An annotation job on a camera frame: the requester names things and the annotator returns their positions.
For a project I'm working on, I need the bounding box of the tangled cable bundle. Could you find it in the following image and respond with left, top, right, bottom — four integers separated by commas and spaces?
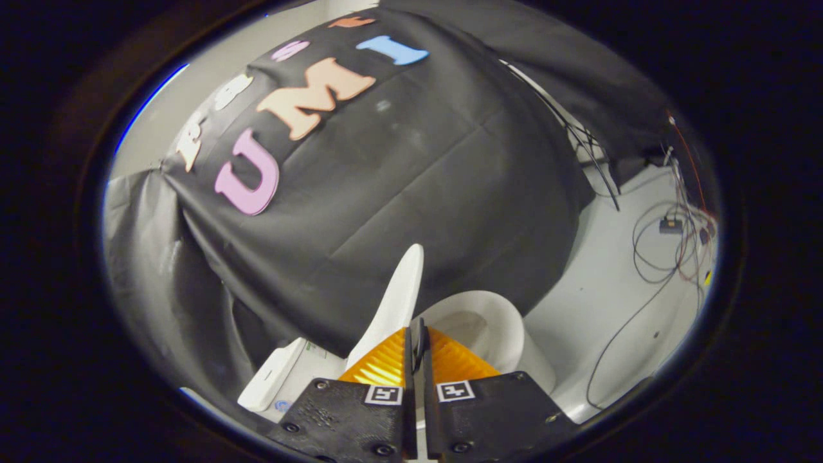
632, 161, 718, 303

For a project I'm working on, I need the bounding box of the black light stand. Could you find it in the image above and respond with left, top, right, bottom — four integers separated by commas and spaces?
500, 60, 622, 213

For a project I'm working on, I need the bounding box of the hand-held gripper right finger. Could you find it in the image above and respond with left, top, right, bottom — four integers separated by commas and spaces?
418, 317, 581, 463

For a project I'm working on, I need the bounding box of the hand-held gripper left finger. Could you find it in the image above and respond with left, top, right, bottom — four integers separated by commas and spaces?
266, 327, 419, 463

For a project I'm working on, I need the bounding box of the plain black side cloth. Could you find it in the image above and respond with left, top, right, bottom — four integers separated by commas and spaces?
379, 0, 673, 187
103, 170, 277, 399

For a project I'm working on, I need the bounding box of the white ceramic toilet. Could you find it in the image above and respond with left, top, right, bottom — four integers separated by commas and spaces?
237, 291, 557, 425

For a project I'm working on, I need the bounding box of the black backdrop cloth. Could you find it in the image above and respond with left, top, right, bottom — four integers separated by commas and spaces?
161, 6, 595, 361

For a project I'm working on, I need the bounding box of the long black floor cable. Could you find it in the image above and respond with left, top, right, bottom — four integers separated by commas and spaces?
585, 270, 676, 410

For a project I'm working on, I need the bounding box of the white toilet lid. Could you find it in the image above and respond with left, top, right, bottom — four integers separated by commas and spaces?
346, 243, 426, 368

